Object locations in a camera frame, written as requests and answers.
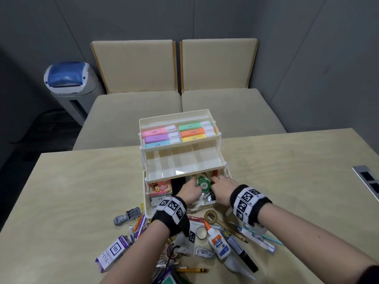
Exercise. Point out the grey table socket panel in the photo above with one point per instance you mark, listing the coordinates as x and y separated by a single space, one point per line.
367 180

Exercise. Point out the grey glitter tape roll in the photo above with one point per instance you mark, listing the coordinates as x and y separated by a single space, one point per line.
197 233

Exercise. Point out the cream tiered organizer box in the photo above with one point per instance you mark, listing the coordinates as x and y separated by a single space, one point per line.
180 162

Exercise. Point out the orange highlighter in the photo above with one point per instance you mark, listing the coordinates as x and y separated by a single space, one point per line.
192 132

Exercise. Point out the white glue bottle orange cap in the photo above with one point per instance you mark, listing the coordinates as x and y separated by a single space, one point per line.
219 242

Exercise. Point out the white green correction tape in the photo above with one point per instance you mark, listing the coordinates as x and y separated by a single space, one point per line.
204 183

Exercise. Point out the white plastic paddle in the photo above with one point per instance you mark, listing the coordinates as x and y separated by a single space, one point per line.
237 267

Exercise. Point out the person's left hand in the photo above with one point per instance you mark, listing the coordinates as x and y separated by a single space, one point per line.
189 192

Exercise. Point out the purple pen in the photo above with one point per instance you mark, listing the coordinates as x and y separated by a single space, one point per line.
141 226

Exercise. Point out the white purple marker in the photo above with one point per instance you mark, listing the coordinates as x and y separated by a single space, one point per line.
257 240

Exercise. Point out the dark navy sleeve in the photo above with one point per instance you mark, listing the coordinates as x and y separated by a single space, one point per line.
370 276

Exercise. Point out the green highlighter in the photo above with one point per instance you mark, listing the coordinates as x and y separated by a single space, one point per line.
189 126

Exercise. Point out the grey date stamp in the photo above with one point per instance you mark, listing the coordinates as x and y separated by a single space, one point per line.
127 217

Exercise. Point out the pink cartoon card pack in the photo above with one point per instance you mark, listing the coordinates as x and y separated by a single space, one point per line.
160 187

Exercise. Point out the grey blue-lid paper shredder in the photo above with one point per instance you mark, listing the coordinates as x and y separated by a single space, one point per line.
71 82

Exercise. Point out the person's left forearm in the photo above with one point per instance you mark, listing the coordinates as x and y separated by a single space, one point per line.
139 257

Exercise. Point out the person's right forearm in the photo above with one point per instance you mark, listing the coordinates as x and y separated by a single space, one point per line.
311 248

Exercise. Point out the yellow highlighter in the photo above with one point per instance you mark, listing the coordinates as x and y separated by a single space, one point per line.
194 138

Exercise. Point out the beige sofa chair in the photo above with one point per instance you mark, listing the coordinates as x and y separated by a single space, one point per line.
133 68
219 65

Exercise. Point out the orange pencil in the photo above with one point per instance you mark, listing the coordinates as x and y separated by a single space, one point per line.
137 223

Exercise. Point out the grey blue stapler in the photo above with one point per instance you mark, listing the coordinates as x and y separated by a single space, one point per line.
209 198

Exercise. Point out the white stamp pad tin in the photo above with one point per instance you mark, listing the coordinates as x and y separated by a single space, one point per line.
155 201

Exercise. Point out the pink highlighter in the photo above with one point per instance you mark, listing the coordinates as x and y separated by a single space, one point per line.
154 132

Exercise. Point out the light blue highlighter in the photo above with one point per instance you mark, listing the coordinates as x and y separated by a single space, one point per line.
158 144

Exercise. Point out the white purple ink box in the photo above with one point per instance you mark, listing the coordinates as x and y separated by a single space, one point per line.
112 252

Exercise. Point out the purple highlighter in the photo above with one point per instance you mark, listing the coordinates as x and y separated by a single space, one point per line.
157 138

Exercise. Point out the person's right hand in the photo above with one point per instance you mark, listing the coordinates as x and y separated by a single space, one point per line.
223 189

